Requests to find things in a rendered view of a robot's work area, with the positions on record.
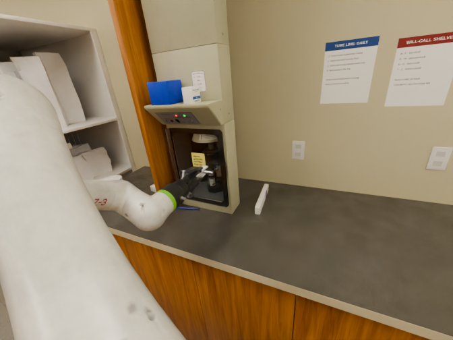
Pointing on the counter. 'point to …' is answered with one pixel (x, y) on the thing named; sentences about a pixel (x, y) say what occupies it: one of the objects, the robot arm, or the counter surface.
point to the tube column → (185, 23)
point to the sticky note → (198, 159)
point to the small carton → (191, 94)
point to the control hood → (200, 112)
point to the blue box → (165, 92)
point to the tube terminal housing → (217, 66)
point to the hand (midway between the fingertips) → (202, 171)
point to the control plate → (178, 117)
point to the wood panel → (137, 23)
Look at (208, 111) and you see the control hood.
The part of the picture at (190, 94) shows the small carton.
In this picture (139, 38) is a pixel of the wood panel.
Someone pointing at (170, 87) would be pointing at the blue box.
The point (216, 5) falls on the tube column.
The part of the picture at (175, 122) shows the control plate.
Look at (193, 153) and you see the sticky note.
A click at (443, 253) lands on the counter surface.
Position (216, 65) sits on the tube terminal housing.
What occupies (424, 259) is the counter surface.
